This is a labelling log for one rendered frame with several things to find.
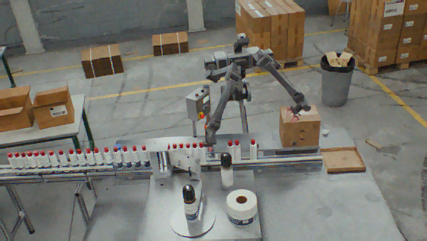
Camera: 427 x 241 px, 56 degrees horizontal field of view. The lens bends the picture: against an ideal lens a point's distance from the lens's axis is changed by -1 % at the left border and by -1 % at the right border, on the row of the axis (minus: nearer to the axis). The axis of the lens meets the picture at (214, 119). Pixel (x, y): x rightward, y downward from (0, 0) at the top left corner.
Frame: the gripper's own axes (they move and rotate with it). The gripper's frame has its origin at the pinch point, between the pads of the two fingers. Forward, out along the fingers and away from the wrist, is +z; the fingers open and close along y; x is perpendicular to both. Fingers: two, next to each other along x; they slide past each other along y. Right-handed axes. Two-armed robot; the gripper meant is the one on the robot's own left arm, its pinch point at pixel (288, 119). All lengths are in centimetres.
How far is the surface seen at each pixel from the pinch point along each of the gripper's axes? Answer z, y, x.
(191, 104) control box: 27, -3, -74
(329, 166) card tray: 9.7, 26.0, 41.1
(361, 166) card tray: -6, 36, 55
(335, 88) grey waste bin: -13, -175, 160
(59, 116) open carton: 148, -113, -132
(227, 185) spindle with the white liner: 56, 35, -30
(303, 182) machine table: 26, 37, 21
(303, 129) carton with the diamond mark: 2.0, -0.9, 18.4
